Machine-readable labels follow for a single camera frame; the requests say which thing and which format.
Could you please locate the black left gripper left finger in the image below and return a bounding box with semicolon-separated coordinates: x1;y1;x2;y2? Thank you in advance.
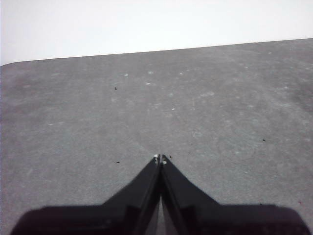
11;154;161;235

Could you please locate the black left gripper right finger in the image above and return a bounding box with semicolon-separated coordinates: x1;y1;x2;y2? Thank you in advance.
160;154;311;235

